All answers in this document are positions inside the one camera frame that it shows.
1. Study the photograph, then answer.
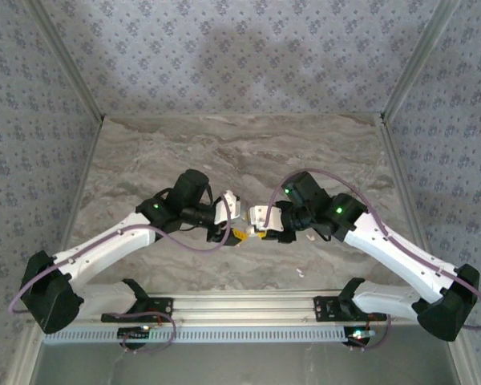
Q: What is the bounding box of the aluminium base mounting beam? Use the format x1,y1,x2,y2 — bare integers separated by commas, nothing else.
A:
27,289,462,324

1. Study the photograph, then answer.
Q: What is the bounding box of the aluminium table side rail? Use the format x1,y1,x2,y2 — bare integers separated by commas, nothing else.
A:
3,115,106,385
378,115,478,385

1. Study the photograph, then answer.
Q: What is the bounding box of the white slotted cable duct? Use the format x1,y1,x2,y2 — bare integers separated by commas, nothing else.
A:
43,325,386,346

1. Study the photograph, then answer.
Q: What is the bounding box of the aluminium frame corner post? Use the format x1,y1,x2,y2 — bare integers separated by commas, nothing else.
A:
23,0,106,121
379,0,462,121

